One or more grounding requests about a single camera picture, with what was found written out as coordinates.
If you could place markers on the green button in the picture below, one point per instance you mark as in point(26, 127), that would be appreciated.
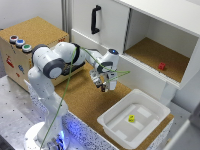
point(26, 48)

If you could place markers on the white sliding door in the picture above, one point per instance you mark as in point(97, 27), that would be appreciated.
point(111, 23)

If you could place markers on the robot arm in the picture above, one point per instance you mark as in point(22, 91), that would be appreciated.
point(41, 86)

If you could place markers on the white cabinet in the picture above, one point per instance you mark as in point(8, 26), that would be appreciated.
point(146, 75)

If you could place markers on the yellow block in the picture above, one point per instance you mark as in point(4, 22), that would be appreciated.
point(132, 118)

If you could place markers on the red button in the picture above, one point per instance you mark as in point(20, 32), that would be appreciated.
point(13, 39)

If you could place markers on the pink block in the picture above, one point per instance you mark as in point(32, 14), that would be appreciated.
point(161, 66)

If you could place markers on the blue button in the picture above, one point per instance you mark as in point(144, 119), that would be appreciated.
point(20, 42)

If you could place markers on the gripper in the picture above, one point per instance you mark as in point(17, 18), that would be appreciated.
point(111, 83)

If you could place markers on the white plastic box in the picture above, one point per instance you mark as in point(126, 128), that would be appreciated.
point(113, 121)

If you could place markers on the wooden drawer box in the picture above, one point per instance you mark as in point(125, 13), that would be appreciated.
point(33, 31)

